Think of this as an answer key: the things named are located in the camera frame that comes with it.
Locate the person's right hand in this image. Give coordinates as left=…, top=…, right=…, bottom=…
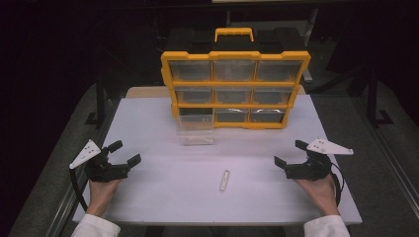
left=294, top=175, right=341, bottom=217

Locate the person's left hand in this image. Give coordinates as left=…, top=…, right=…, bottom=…
left=86, top=179, right=123, bottom=217

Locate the aluminium rail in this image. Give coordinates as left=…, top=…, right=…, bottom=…
left=48, top=108, right=118, bottom=237
left=357, top=98, right=419, bottom=211

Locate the wooden board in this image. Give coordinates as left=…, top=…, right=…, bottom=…
left=126, top=85, right=306, bottom=100

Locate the black cable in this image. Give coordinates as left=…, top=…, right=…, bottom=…
left=68, top=167, right=89, bottom=212
left=329, top=162, right=346, bottom=207

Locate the clear plastic drawer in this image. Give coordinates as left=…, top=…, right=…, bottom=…
left=176, top=113, right=215, bottom=147

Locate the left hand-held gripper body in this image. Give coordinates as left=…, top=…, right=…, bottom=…
left=68, top=139, right=131, bottom=183

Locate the small white tube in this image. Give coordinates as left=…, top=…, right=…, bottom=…
left=218, top=169, right=231, bottom=194

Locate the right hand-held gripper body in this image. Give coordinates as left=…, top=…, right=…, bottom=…
left=285, top=138, right=355, bottom=181

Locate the black metal stand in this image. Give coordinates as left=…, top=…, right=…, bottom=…
left=84, top=73, right=108, bottom=128
left=366, top=63, right=395, bottom=128

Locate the yellow black organizer cabinet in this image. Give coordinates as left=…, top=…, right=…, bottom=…
left=160, top=27, right=312, bottom=130

